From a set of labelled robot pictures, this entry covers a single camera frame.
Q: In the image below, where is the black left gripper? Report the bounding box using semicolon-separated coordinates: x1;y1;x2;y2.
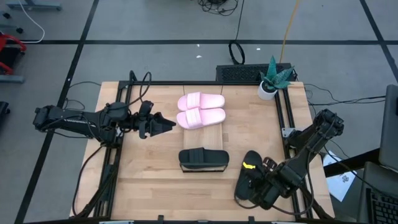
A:
134;111;177;139

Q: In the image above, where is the red metal cart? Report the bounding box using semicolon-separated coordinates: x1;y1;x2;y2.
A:
0;32;27;75

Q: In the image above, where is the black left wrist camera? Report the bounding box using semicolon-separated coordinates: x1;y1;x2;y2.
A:
138;100;155;118

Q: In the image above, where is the black keyboard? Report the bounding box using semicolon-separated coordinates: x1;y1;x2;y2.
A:
216;63;295;83
366;187;398;224

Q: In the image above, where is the coiled black cable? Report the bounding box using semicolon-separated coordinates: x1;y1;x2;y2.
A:
228;0;246;65

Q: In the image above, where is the yellow cable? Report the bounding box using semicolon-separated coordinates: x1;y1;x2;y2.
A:
279;0;302;64

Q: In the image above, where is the black aluminium table frame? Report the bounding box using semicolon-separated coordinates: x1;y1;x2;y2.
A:
70;70;335;224

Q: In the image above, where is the white cable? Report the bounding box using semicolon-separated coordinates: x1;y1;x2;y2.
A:
17;0;46;44

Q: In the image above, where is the grey desk foot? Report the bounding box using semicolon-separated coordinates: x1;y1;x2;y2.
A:
0;74;25;84
6;0;62;11

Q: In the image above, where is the pink foam slide sandal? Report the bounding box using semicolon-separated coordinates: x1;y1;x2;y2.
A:
176;107;227;130
177;91;226;112

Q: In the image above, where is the grey side desk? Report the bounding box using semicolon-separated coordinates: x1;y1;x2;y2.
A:
356;161;398;224

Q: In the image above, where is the grey computer monitor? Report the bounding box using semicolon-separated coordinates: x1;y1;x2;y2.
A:
377;84;398;174

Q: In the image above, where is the black desk bar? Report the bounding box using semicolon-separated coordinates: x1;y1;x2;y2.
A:
323;148;382;178

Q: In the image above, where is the black slide sandal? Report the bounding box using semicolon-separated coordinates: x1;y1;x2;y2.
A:
178;147;230;170
234;150;266;202

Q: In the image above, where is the white paper sheet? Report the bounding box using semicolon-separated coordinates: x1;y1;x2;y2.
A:
322;151;358;202

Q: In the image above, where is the green plant in white pot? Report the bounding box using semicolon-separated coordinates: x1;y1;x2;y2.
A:
257;55;295;101

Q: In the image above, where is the tangled black cable bundle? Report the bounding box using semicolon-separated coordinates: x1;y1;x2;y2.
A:
198;0;240;16

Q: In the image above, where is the black frame wooden shelf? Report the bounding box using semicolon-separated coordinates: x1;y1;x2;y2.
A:
179;84;228;174

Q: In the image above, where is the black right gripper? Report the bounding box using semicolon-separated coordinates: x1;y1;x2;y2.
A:
250;169;292;210

